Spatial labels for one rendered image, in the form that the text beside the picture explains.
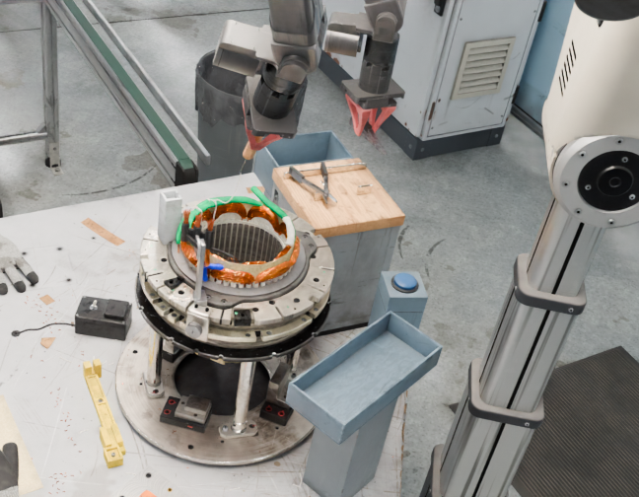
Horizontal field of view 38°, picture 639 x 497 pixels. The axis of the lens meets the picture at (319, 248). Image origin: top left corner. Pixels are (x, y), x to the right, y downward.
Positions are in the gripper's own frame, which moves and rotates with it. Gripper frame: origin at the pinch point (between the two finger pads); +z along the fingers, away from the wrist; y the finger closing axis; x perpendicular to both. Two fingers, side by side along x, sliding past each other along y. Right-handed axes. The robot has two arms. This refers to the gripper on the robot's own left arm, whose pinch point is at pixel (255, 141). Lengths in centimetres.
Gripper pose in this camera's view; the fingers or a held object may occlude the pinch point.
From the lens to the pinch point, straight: 140.6
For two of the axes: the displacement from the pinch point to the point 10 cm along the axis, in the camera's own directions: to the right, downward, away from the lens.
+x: 9.4, 0.4, 3.4
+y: 1.4, 8.7, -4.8
